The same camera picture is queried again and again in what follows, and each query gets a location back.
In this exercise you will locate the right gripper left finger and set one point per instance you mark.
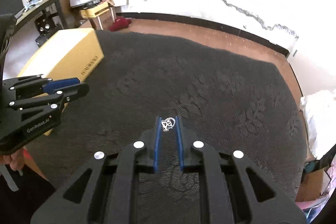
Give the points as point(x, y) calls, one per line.
point(105, 188)

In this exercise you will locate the person's left hand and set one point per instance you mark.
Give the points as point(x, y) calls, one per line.
point(16, 161)

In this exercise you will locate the black side desk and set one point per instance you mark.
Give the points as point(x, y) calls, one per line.
point(27, 16)

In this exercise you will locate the black patterned table mat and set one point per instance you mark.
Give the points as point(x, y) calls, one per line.
point(231, 102)

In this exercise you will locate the yellow cardboard box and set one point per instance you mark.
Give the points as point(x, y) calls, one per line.
point(94, 11)

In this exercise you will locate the yellow jewelry box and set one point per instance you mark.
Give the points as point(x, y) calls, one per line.
point(71, 53)

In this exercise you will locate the red cloth on floor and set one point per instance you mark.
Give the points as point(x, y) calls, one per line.
point(120, 24)

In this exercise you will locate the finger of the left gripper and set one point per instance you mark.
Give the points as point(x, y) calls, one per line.
point(31, 86)
point(48, 101)

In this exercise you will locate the white cloth bundle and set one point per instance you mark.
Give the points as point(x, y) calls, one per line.
point(319, 112)

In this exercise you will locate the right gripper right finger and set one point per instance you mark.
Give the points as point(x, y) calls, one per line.
point(232, 188)

